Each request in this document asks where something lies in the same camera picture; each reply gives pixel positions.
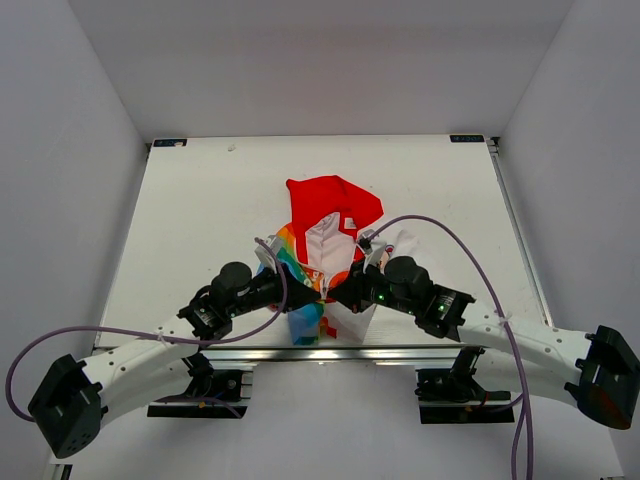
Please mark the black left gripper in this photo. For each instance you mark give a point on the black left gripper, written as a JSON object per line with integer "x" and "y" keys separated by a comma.
{"x": 297, "y": 294}

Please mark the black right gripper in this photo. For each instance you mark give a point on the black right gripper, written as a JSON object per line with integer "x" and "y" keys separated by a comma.
{"x": 352, "y": 292}

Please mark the colourful red white kids jacket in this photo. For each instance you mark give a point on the colourful red white kids jacket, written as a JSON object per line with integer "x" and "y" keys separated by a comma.
{"x": 318, "y": 246}

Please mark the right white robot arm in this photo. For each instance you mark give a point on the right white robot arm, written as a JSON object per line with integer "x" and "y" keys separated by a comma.
{"x": 598, "y": 373}

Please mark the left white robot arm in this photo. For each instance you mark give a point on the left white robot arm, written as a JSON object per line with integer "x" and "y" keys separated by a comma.
{"x": 77, "y": 398}

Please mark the blue label sticker right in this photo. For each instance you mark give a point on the blue label sticker right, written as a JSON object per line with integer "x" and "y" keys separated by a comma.
{"x": 466, "y": 138}

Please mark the blue label sticker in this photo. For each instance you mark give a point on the blue label sticker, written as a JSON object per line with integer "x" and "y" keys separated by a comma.
{"x": 466, "y": 138}
{"x": 169, "y": 143}

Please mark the blue label sticker left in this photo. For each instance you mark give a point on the blue label sticker left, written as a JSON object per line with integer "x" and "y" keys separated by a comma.
{"x": 169, "y": 143}

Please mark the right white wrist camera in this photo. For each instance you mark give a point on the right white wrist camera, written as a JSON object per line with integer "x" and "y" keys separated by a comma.
{"x": 374, "y": 249}

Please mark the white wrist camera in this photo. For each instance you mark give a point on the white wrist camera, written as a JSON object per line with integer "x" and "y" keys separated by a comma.
{"x": 374, "y": 249}
{"x": 267, "y": 250}

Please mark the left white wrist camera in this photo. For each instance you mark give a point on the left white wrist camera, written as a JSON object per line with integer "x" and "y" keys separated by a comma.
{"x": 267, "y": 250}

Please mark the aluminium table front rail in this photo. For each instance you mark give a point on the aluminium table front rail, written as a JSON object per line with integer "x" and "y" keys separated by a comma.
{"x": 410, "y": 354}

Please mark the aluminium table rail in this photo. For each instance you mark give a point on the aluminium table rail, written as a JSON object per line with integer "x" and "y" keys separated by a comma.
{"x": 410, "y": 354}
{"x": 515, "y": 289}

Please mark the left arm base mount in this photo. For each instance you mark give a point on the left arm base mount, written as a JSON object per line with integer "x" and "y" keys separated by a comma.
{"x": 212, "y": 393}

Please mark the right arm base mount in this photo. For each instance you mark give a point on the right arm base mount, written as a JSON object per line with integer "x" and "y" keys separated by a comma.
{"x": 452, "y": 396}

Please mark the aluminium table right rail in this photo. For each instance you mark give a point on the aluminium table right rail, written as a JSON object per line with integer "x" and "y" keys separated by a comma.
{"x": 515, "y": 289}

